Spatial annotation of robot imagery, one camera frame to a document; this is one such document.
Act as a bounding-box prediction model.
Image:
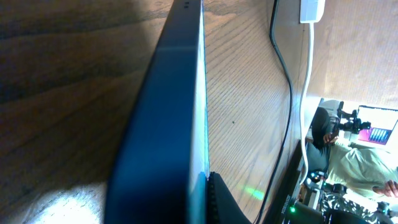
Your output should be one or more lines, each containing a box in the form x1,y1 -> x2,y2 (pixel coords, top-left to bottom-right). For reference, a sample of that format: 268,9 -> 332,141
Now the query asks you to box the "blue Galaxy smartphone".
104,0 -> 209,223

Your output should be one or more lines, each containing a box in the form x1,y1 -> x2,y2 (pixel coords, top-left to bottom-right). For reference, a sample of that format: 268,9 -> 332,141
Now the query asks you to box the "seated person in background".
307,107 -> 397,201

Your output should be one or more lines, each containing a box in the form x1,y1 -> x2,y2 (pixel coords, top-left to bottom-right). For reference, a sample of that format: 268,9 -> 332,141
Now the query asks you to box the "white power strip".
299,0 -> 325,24

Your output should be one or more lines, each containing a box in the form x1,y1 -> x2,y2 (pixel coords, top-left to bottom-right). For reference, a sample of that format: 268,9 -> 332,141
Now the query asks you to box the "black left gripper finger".
206,172 -> 251,224

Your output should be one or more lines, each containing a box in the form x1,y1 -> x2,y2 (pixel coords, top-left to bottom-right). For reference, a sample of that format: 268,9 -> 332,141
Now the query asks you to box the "black USB charging cable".
253,0 -> 295,224

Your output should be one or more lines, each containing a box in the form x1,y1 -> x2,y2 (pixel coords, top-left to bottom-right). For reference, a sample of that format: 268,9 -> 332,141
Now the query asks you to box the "white power strip cord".
298,22 -> 315,186

